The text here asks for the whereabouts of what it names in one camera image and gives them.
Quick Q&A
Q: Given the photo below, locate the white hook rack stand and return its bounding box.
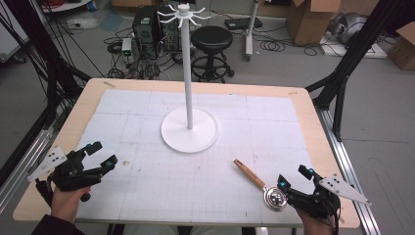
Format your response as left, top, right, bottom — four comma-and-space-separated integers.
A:
157, 2, 220, 155

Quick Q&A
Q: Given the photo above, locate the black round stool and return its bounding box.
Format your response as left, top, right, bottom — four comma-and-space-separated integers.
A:
190, 24, 236, 83

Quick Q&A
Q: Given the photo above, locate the aluminium rail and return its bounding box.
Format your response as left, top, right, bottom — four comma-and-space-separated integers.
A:
315, 107, 382, 235
0, 127, 56, 214

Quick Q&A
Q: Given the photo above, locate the small cardboard box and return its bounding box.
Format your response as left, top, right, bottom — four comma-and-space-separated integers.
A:
387, 22, 415, 71

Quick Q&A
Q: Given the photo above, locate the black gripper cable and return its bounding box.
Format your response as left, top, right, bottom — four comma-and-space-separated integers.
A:
331, 209, 343, 235

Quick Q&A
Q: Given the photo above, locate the white round table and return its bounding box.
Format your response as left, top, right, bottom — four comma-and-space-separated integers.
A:
40, 0, 93, 14

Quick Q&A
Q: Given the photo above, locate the flat black device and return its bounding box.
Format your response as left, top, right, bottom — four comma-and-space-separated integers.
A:
224, 16, 264, 31

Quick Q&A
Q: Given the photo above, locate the white grid paper mat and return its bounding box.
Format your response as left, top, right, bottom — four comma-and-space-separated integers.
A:
75, 89, 315, 228

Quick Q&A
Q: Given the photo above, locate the metal ladle with wooden handle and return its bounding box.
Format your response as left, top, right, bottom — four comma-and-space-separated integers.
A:
233, 159, 290, 212

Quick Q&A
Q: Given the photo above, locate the tangle of floor cables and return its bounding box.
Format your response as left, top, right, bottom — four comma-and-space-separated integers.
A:
103, 27, 184, 80

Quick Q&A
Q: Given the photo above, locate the white stand pole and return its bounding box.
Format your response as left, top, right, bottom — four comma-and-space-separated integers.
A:
244, 0, 260, 63

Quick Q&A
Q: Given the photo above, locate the person's right hand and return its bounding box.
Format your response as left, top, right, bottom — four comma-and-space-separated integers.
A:
295, 209, 336, 235

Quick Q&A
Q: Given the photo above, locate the silver grey machine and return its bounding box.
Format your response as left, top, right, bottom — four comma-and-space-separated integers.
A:
328, 12, 368, 45

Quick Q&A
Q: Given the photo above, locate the black computer tower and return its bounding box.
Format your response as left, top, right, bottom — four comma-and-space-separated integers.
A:
131, 5, 161, 51

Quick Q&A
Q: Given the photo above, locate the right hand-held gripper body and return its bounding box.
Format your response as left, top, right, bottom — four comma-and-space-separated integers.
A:
287, 173, 373, 220

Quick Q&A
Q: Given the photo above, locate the coiled black floor cable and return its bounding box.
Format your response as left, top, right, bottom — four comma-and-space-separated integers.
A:
258, 38, 288, 53

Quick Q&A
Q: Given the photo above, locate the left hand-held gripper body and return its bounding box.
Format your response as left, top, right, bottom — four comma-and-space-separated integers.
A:
26, 145, 104, 209

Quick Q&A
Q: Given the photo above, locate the person's left hand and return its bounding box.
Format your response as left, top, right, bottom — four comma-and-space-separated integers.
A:
50, 185, 93, 225

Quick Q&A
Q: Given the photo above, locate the large open cardboard box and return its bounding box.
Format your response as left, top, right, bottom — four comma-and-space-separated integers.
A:
286, 0, 345, 47

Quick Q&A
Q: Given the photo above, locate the white flat board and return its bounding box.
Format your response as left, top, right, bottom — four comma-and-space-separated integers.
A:
318, 31, 389, 60

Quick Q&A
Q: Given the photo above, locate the small grey power box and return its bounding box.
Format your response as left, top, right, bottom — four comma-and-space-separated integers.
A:
120, 37, 133, 57

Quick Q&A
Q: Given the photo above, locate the black metal frame strut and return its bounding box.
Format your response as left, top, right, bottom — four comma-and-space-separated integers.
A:
3, 0, 94, 131
305, 0, 415, 142

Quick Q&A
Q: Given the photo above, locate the dark computer tower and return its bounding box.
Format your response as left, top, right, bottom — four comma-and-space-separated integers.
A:
160, 13, 182, 53

